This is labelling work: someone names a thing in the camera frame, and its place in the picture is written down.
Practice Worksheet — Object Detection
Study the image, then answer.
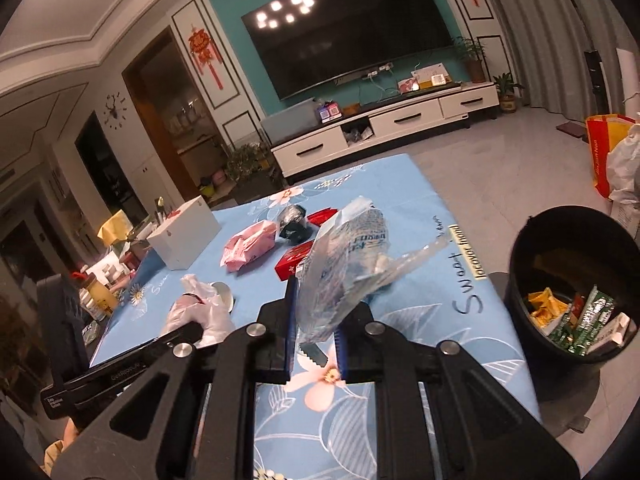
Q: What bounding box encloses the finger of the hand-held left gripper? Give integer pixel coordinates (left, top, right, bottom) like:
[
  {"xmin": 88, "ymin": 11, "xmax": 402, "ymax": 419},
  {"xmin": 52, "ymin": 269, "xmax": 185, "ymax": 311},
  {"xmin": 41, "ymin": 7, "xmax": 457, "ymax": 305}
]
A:
[{"xmin": 115, "ymin": 322, "xmax": 205, "ymax": 361}]

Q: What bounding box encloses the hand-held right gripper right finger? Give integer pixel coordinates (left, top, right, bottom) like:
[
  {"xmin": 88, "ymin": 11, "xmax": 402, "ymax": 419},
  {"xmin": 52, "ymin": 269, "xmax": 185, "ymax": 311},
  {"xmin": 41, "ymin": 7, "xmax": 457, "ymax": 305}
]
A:
[{"xmin": 334, "ymin": 305, "xmax": 577, "ymax": 480}]

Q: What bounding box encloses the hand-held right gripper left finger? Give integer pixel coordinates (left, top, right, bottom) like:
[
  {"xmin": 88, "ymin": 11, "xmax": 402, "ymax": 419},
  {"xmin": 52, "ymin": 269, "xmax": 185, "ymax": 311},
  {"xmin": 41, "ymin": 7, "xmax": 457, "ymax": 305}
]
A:
[{"xmin": 50, "ymin": 277, "xmax": 300, "ymax": 480}]

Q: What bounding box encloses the white plastic bag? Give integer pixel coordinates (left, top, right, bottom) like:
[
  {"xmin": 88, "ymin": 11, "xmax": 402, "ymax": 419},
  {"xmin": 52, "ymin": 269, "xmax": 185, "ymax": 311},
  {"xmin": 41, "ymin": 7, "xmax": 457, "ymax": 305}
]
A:
[{"xmin": 160, "ymin": 274, "xmax": 236, "ymax": 348}]

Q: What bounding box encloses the clear printed plastic bag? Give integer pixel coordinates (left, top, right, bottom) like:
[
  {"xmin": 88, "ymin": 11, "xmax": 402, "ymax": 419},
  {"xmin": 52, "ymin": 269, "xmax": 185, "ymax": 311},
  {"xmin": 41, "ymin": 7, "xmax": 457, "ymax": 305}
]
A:
[{"xmin": 295, "ymin": 196, "xmax": 451, "ymax": 343}]

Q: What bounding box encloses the black trash bin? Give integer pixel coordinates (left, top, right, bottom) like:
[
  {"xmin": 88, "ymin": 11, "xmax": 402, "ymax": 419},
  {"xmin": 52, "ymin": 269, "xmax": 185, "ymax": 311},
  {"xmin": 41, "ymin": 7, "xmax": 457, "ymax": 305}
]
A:
[{"xmin": 502, "ymin": 205, "xmax": 640, "ymax": 376}]

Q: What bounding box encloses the person's left forearm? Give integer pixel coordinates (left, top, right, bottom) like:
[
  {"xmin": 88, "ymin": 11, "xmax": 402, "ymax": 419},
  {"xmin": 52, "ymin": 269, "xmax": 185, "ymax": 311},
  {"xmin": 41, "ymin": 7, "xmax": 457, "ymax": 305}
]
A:
[{"xmin": 42, "ymin": 417, "xmax": 81, "ymax": 478}]

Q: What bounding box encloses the round metal lid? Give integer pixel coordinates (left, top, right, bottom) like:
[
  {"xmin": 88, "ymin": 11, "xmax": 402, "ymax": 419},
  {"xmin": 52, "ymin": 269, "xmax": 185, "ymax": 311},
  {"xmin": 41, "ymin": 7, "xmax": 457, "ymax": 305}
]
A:
[{"xmin": 212, "ymin": 282, "xmax": 236, "ymax": 313}]

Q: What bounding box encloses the pink wet wipes packet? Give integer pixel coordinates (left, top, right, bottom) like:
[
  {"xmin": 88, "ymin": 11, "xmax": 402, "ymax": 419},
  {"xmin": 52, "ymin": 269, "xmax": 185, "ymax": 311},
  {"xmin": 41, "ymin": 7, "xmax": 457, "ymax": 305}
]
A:
[{"xmin": 220, "ymin": 220, "xmax": 277, "ymax": 273}]

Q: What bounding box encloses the white cardboard box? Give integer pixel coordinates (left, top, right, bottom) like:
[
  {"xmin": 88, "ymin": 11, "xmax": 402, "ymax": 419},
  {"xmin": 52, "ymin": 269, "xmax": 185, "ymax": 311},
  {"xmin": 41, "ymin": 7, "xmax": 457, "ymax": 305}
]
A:
[{"xmin": 146, "ymin": 195, "xmax": 222, "ymax": 271}]

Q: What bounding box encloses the yellow cloth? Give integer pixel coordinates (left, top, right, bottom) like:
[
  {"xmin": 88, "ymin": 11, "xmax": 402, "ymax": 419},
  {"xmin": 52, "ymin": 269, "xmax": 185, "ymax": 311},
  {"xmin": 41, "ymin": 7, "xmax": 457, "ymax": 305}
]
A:
[{"xmin": 97, "ymin": 210, "xmax": 136, "ymax": 246}]

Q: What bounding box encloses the black crumpled bag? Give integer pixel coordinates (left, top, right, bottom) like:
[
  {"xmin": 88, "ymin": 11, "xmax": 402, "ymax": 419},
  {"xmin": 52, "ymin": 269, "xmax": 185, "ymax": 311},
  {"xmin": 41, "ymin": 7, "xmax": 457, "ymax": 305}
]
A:
[{"xmin": 276, "ymin": 203, "xmax": 318, "ymax": 245}]

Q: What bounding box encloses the blue floral tablecloth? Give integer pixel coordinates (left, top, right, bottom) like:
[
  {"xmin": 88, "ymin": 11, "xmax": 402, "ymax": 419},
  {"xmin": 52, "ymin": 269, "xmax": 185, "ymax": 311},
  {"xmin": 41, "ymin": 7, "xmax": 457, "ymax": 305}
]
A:
[{"xmin": 90, "ymin": 152, "xmax": 543, "ymax": 480}]

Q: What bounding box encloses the bushy potted plant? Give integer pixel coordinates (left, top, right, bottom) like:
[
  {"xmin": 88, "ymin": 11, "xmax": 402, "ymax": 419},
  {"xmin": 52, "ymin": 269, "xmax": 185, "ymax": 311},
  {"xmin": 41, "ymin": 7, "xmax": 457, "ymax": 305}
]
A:
[{"xmin": 225, "ymin": 142, "xmax": 273, "ymax": 183}]

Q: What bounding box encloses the grey storage tank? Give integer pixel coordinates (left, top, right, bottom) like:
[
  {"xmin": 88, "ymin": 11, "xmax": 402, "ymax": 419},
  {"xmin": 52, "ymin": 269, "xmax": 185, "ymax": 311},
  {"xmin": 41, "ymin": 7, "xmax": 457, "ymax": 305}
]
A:
[{"xmin": 260, "ymin": 97, "xmax": 323, "ymax": 143}]

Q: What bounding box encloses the yellow snack wrapper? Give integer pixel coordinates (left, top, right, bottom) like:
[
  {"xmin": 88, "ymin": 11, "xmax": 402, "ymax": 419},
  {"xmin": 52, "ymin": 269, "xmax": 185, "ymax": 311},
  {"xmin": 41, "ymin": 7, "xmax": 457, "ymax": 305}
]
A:
[{"xmin": 527, "ymin": 287, "xmax": 571, "ymax": 331}]

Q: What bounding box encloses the white TV cabinet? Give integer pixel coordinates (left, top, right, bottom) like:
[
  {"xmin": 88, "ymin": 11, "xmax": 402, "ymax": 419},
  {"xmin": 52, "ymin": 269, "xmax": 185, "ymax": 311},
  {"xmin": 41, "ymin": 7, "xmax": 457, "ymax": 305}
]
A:
[{"xmin": 270, "ymin": 82, "xmax": 501, "ymax": 178}]

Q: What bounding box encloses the green snack packet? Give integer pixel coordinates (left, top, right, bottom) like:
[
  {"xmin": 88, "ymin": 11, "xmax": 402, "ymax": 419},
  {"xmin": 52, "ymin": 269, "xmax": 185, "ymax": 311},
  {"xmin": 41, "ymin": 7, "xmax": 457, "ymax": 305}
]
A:
[{"xmin": 570, "ymin": 285, "xmax": 613, "ymax": 356}]

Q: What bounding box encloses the small white carton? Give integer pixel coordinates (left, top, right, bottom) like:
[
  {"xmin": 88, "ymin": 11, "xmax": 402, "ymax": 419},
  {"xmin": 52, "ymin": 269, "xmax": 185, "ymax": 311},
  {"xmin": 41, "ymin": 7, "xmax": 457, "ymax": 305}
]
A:
[{"xmin": 590, "ymin": 312, "xmax": 631, "ymax": 356}]

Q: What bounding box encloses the large flat television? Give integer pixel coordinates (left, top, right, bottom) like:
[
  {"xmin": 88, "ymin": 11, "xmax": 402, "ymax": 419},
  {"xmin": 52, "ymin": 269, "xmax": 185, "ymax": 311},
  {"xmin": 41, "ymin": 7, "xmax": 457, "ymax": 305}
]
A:
[{"xmin": 241, "ymin": 0, "xmax": 453, "ymax": 102}]

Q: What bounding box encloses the small potted plant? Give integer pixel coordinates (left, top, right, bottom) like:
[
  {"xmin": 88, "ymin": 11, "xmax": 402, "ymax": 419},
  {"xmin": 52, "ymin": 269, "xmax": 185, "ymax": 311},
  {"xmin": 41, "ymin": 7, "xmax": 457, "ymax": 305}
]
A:
[{"xmin": 492, "ymin": 72, "xmax": 523, "ymax": 113}]

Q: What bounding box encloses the tall potted plant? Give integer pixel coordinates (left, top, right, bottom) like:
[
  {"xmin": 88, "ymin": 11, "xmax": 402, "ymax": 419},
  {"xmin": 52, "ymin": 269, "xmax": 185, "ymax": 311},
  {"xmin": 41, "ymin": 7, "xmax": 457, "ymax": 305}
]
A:
[{"xmin": 452, "ymin": 36, "xmax": 488, "ymax": 83}]

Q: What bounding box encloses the yellow red shopping bag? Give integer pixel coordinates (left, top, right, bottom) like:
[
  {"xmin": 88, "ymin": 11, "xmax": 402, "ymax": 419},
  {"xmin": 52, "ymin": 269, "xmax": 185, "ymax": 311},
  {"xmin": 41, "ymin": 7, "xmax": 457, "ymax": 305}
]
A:
[{"xmin": 585, "ymin": 114, "xmax": 638, "ymax": 198}]

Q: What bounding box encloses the large white plastic sack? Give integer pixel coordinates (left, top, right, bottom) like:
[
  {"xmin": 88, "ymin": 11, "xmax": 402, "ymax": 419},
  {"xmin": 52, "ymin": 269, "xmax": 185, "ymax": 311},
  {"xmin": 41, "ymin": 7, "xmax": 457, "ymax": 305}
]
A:
[{"xmin": 605, "ymin": 122, "xmax": 640, "ymax": 241}]

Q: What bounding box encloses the upright vacuum cleaner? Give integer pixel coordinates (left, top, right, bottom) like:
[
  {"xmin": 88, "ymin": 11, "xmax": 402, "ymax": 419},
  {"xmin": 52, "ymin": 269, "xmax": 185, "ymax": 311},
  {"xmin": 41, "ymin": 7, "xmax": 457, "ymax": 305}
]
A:
[{"xmin": 556, "ymin": 0, "xmax": 608, "ymax": 113}]

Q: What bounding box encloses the black wall clock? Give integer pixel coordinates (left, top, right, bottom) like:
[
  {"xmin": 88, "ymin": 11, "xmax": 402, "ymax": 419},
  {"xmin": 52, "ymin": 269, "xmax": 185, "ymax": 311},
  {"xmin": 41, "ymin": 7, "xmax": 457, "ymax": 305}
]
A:
[{"xmin": 102, "ymin": 91, "xmax": 128, "ymax": 123}]

